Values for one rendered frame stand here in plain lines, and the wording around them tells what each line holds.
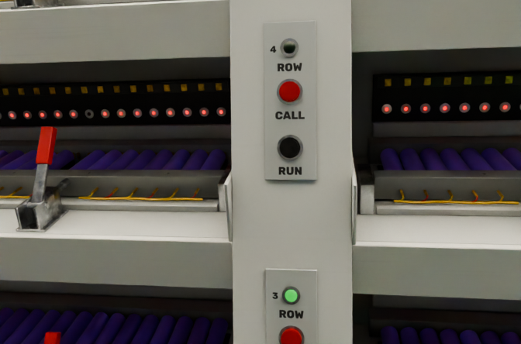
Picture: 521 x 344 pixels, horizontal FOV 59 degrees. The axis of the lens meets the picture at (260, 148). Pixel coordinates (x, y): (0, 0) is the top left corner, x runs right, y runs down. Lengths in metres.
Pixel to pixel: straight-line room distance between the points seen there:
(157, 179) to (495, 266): 0.30
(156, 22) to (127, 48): 0.03
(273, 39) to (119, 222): 0.21
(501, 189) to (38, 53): 0.42
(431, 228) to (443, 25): 0.16
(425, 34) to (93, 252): 0.32
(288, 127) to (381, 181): 0.11
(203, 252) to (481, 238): 0.22
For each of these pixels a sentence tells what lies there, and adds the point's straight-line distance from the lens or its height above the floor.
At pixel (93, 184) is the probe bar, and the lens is 0.49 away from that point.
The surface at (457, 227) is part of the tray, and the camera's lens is 0.41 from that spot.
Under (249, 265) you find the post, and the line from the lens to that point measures 0.38.
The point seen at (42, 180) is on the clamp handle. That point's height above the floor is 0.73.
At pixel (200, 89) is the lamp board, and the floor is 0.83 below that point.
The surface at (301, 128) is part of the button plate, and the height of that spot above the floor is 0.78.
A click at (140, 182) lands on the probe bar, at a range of 0.47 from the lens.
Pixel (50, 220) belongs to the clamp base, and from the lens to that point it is 0.46.
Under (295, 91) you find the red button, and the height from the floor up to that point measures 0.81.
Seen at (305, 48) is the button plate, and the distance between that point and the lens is 0.37.
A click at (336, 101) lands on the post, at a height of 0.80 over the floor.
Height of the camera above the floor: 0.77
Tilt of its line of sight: 2 degrees down
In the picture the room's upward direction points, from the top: straight up
